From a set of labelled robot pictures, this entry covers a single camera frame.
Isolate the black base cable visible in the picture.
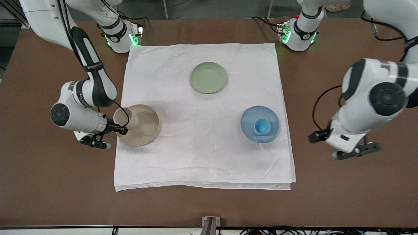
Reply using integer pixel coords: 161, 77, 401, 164
251, 16, 283, 35
113, 9, 146, 30

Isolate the beige round plate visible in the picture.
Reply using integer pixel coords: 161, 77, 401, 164
115, 104, 161, 147

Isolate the aluminium frame profile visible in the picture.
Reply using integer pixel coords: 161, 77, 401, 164
0, 0, 32, 29

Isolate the beige shoe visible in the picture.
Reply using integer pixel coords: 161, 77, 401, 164
326, 0, 351, 12

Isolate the light blue cup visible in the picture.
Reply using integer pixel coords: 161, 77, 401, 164
254, 118, 271, 135

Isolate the white mug black handle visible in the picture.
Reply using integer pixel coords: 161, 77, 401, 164
113, 107, 139, 130

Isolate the green round plate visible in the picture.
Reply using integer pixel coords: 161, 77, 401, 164
190, 61, 228, 94

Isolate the black right base cable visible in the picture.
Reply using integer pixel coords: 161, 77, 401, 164
113, 9, 146, 30

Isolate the blue round plate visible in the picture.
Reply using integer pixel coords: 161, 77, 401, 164
240, 105, 281, 143

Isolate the black left base cable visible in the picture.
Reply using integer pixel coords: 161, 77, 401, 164
251, 16, 283, 35

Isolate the white square cloth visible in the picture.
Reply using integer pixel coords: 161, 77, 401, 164
114, 43, 297, 192

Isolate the gray metal camera bracket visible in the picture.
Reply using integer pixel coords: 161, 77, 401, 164
202, 216, 220, 235

